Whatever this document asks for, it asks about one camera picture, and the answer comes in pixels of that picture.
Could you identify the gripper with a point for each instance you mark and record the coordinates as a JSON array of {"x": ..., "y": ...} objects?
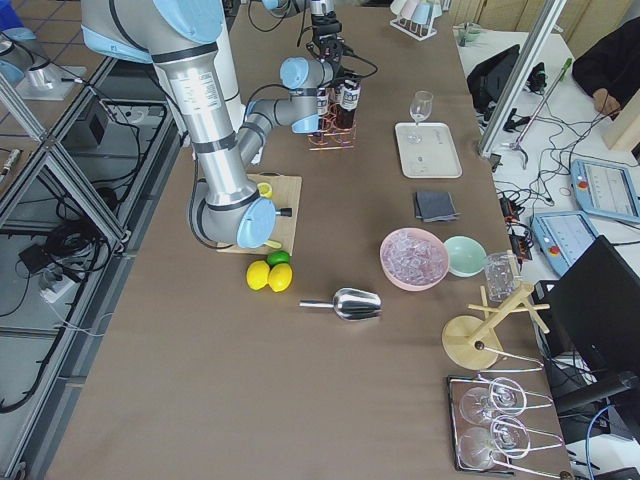
[{"x": 323, "y": 27}]

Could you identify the tea bottle carried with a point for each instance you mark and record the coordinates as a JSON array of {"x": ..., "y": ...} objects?
[{"x": 347, "y": 95}]

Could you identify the tea bottle in basket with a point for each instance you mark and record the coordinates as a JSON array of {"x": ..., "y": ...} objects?
[{"x": 325, "y": 117}]

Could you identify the white cup rack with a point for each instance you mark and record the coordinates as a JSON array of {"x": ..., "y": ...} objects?
[{"x": 416, "y": 18}]

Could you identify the upright wine glass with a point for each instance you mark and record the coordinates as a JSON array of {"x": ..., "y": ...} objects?
[{"x": 420, "y": 109}]

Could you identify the cream rectangular tray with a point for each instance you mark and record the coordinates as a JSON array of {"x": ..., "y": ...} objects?
[{"x": 427, "y": 151}]

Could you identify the black case on desk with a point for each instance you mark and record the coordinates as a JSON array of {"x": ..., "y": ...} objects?
[{"x": 487, "y": 80}]

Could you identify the wooden cutting board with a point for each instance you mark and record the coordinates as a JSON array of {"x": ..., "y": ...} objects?
[{"x": 286, "y": 190}]

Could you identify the half lemon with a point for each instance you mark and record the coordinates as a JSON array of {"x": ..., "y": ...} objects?
[{"x": 265, "y": 189}]

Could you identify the steel muddler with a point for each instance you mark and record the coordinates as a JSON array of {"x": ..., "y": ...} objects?
[{"x": 284, "y": 212}]

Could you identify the grey folded cloth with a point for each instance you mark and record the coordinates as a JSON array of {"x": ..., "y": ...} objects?
[{"x": 434, "y": 206}]

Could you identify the yellow plastic knife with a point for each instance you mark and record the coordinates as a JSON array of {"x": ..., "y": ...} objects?
[{"x": 273, "y": 244}]

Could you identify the green lime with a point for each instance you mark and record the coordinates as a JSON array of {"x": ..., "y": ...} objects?
[{"x": 278, "y": 257}]

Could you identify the pink bowl of ice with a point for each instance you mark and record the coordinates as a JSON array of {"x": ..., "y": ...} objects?
[{"x": 413, "y": 259}]

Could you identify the yellow lemon right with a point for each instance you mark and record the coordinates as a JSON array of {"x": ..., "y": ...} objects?
[{"x": 280, "y": 277}]

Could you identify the yellow lemon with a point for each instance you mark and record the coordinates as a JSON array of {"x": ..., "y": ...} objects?
[
  {"x": 257, "y": 274},
  {"x": 280, "y": 277}
]

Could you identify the yellow lemon left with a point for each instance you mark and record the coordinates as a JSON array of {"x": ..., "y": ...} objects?
[{"x": 257, "y": 274}]

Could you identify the mint green bowl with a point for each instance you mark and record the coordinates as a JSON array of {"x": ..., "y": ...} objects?
[{"x": 466, "y": 256}]

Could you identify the steel ice scoop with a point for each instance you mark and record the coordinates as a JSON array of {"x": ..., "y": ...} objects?
[{"x": 350, "y": 304}]

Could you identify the person at desk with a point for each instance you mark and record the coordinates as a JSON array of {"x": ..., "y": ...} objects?
[{"x": 609, "y": 71}]

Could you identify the clear glass tumbler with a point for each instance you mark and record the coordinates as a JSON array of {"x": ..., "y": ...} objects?
[{"x": 500, "y": 272}]

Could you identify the blue teach pendant near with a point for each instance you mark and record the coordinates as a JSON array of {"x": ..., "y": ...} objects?
[{"x": 563, "y": 237}]

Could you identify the blue teach pendant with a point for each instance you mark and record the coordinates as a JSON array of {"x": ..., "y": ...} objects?
[
  {"x": 605, "y": 190},
  {"x": 563, "y": 237}
]

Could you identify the blue teach pendant far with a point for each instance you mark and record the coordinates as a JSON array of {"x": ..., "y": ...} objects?
[{"x": 605, "y": 190}]

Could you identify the wooden mug tree stand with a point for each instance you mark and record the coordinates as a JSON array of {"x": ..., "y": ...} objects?
[{"x": 471, "y": 342}]

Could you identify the black monitor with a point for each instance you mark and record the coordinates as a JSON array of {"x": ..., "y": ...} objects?
[{"x": 594, "y": 313}]

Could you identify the wine glass lying upper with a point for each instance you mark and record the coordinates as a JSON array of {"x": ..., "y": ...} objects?
[{"x": 487, "y": 399}]

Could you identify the wine glass lying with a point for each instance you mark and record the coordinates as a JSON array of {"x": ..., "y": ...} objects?
[
  {"x": 496, "y": 448},
  {"x": 487, "y": 399}
]

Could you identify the black framed glass tray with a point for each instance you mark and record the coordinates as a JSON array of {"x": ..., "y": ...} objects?
[{"x": 456, "y": 387}]

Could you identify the wine glass lying lower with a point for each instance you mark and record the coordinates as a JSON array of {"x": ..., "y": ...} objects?
[{"x": 496, "y": 448}]

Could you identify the copper wire bottle basket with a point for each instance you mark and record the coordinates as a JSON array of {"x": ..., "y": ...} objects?
[{"x": 335, "y": 139}]

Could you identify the aluminium frame post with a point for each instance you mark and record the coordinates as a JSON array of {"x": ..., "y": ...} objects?
[{"x": 530, "y": 51}]

